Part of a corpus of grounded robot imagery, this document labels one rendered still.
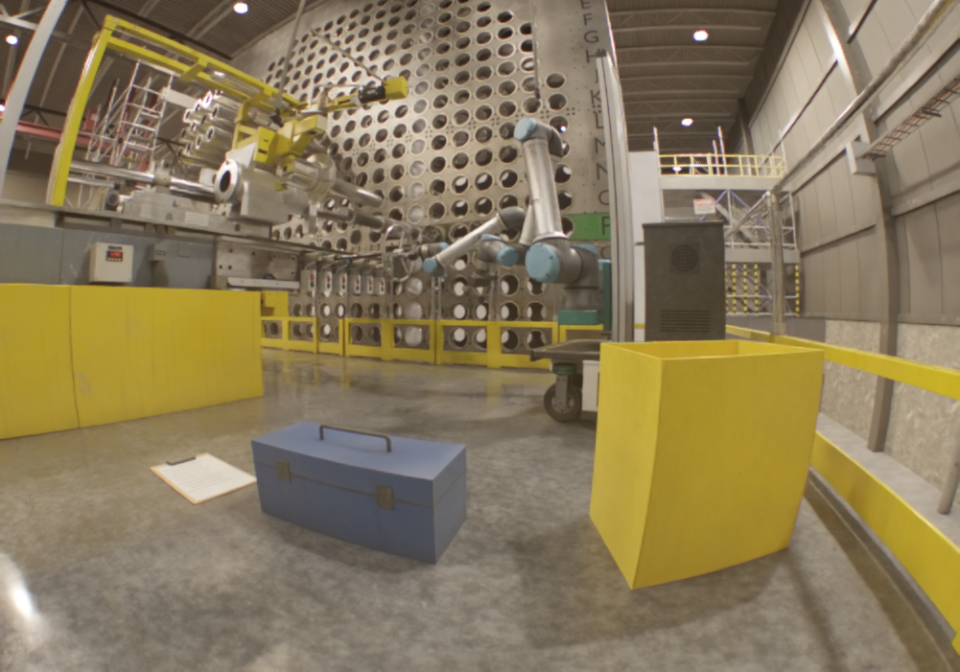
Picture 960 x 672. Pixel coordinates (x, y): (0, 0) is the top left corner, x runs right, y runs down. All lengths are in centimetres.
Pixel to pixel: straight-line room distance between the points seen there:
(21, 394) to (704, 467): 212
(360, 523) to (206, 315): 153
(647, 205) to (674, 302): 783
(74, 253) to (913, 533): 300
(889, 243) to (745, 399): 807
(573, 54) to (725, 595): 479
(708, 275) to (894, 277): 725
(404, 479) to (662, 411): 46
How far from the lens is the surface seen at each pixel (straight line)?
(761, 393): 75
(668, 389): 63
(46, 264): 232
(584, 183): 415
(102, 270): 221
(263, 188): 296
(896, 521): 100
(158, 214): 258
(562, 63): 484
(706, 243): 165
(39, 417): 195
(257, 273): 280
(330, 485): 86
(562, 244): 156
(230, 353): 224
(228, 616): 76
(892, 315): 861
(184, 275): 255
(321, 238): 568
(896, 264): 873
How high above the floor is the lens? 49
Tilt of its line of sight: level
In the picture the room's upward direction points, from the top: straight up
